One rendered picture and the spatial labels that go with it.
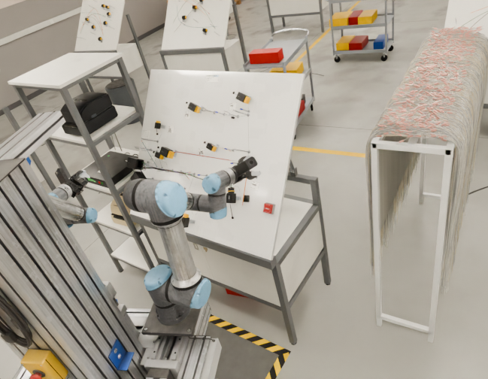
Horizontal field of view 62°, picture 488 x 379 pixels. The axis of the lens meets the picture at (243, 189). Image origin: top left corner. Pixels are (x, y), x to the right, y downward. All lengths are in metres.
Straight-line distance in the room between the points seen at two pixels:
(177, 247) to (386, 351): 1.83
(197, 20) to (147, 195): 5.32
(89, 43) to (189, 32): 2.39
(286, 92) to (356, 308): 1.63
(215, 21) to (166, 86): 3.56
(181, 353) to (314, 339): 1.41
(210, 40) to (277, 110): 4.05
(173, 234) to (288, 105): 1.12
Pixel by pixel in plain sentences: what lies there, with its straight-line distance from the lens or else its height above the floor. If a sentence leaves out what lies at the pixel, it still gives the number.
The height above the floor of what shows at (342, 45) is 0.26.
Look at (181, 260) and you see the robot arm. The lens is 1.46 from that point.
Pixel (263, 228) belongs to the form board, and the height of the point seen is 1.00.
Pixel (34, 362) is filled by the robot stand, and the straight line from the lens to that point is 1.52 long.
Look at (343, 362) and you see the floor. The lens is 2.87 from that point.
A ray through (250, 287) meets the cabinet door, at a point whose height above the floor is 0.48.
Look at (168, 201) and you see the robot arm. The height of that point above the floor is 1.77.
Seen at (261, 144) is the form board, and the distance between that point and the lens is 2.28.
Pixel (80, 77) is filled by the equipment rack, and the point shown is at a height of 1.83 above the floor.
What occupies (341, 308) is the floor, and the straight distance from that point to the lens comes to 3.09.
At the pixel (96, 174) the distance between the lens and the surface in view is 3.09.
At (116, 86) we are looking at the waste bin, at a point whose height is 0.63.
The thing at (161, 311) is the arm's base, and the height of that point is 1.23.
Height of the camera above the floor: 2.48
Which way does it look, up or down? 35 degrees down
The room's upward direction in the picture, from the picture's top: 15 degrees counter-clockwise
